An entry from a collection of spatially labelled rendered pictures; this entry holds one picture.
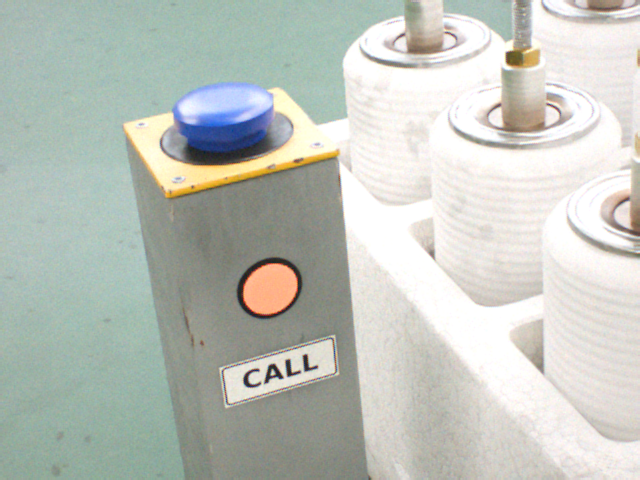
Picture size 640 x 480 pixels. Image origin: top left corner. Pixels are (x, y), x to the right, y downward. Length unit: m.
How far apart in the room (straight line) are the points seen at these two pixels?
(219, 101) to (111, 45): 1.03
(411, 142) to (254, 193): 0.26
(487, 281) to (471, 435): 0.08
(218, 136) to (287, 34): 1.01
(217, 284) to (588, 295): 0.16
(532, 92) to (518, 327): 0.11
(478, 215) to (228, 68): 0.81
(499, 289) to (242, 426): 0.18
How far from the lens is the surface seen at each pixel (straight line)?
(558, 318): 0.59
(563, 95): 0.70
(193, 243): 0.52
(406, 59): 0.76
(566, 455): 0.57
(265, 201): 0.52
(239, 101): 0.53
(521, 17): 0.66
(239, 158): 0.52
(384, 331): 0.73
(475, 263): 0.68
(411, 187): 0.77
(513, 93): 0.67
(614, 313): 0.57
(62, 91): 1.45
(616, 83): 0.81
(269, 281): 0.53
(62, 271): 1.11
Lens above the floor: 0.54
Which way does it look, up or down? 29 degrees down
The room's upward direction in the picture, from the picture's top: 6 degrees counter-clockwise
